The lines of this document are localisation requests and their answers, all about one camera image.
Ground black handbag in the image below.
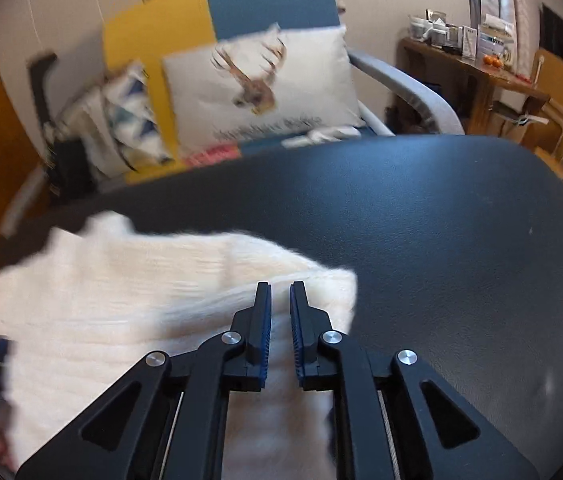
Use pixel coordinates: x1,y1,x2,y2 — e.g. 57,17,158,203
46,138,96,204

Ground black rolled mat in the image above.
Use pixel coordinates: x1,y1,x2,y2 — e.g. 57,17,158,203
27,51,58,128

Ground deer print cushion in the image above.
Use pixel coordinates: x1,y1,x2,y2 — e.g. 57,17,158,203
162,24,363,157

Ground grey yellow blue armchair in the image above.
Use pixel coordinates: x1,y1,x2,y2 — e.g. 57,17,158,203
0,0,465,236

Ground wooden side table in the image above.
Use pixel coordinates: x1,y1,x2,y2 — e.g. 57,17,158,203
396,38,549,134

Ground wooden folding chair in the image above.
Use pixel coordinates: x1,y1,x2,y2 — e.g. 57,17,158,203
521,48,563,162

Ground cream knitted sweater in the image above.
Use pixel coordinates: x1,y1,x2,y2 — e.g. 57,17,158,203
0,212,357,479

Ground black television screen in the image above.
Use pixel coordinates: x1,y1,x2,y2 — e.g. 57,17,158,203
539,4,563,60

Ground oranges on table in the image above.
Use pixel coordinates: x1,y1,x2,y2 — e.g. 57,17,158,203
483,55,503,68

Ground geometric triangle print cushion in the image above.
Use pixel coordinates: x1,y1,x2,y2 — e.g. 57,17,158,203
56,61,172,182

